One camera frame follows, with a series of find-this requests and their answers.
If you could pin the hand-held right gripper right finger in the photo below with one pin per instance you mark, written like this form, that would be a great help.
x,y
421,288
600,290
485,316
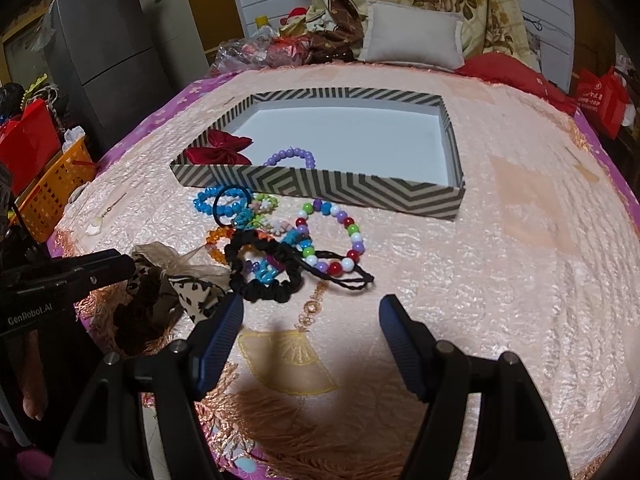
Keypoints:
x,y
397,345

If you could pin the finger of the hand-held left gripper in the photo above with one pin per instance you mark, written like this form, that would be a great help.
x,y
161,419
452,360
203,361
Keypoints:
x,y
102,265

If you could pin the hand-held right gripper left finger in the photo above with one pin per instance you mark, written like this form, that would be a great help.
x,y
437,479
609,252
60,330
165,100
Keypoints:
x,y
222,345

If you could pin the leopard print hair bow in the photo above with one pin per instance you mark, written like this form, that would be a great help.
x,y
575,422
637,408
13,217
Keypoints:
x,y
195,290

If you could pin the black scrunchie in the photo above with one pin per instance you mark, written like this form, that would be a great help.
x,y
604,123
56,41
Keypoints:
x,y
260,292

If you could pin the chevron striped cardboard box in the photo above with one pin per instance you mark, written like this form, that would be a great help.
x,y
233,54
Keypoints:
x,y
350,140

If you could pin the person's left hand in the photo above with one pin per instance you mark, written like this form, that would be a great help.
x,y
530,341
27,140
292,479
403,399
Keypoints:
x,y
31,385

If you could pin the small gold hair pin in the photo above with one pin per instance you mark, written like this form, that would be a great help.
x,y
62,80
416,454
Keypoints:
x,y
117,201

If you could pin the orange plastic basket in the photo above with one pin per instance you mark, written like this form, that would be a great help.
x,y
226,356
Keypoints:
x,y
55,190

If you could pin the red paper bag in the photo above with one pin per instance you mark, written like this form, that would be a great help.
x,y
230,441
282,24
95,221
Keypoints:
x,y
30,135

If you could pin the red fabric hair bow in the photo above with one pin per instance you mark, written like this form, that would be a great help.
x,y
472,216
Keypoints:
x,y
220,152

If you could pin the grey refrigerator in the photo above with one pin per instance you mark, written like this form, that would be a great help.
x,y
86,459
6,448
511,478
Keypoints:
x,y
110,50

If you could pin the clear plastic bags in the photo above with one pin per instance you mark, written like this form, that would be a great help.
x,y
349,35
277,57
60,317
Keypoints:
x,y
240,52

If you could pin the red cushion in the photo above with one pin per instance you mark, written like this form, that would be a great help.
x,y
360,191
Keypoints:
x,y
500,72

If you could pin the yellow bottle cap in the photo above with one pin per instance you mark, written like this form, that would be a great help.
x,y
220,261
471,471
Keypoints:
x,y
262,21

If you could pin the white pillow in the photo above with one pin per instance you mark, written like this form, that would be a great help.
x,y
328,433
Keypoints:
x,y
410,35

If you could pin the red santa toy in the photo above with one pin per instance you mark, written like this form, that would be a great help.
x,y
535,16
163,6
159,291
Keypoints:
x,y
296,17

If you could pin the red shopping bag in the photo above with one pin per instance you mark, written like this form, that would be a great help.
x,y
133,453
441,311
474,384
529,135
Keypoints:
x,y
600,97

